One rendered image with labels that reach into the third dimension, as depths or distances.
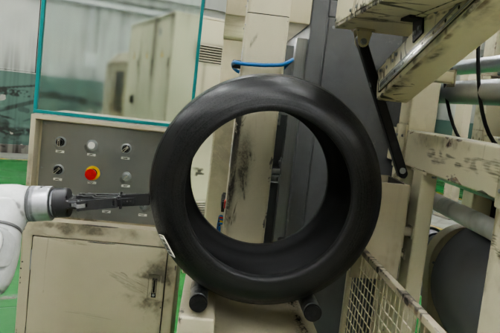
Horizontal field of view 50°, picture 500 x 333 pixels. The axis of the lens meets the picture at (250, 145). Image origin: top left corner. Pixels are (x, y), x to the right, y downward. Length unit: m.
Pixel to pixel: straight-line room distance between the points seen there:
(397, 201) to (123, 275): 0.98
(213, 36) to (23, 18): 5.93
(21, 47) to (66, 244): 8.35
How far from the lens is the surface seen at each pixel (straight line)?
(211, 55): 4.77
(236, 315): 1.56
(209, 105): 1.26
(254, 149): 1.64
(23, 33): 10.24
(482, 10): 1.13
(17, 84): 10.15
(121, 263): 2.00
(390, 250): 1.70
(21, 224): 1.44
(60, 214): 1.43
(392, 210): 1.68
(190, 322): 1.37
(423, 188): 1.71
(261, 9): 1.65
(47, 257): 2.06
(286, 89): 1.27
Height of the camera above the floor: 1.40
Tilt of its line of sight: 5 degrees down
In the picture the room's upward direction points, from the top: 6 degrees clockwise
